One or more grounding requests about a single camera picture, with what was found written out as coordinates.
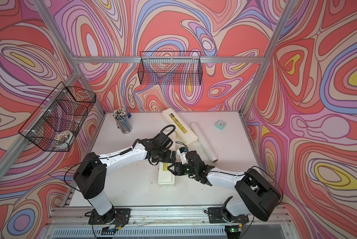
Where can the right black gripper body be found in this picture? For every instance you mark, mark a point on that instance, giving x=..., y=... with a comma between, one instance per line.
x=188, y=171

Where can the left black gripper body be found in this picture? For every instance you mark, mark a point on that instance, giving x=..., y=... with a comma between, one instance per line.
x=165, y=156

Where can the cream wrap dispenser with label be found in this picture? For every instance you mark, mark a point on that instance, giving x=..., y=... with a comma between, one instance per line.
x=165, y=177

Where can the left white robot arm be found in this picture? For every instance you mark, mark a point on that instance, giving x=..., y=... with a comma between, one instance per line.
x=91, y=173

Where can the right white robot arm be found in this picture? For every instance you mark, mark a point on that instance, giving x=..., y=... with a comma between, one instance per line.
x=257, y=195

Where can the small teal box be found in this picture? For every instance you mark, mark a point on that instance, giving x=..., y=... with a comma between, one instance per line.
x=220, y=124

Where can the cup of pencils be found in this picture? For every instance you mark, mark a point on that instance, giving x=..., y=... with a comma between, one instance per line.
x=122, y=119

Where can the patterned bowl in basket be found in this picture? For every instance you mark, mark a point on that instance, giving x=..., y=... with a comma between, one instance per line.
x=62, y=139

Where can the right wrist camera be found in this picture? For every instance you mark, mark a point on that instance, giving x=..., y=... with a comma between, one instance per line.
x=181, y=153

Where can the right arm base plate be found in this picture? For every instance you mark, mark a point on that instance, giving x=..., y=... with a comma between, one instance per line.
x=218, y=215

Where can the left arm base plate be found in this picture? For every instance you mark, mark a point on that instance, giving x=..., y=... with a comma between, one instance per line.
x=115, y=216

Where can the black wire basket back wall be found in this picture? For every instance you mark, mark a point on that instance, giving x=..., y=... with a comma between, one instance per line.
x=170, y=68

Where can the black wire basket wall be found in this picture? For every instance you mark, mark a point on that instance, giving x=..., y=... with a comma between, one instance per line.
x=170, y=68
x=65, y=108

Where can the aluminium rail at front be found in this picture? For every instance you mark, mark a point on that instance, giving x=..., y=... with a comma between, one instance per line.
x=167, y=222

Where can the black wire basket left wall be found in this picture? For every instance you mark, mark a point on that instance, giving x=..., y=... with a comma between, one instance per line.
x=65, y=108

